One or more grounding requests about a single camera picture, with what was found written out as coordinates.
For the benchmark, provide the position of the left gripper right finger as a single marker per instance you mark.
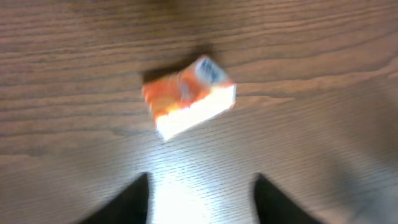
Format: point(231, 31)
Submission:
point(274, 207)

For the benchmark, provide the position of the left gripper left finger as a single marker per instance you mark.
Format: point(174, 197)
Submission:
point(128, 207)

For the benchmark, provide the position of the small orange carton box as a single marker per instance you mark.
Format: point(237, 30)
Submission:
point(186, 98)

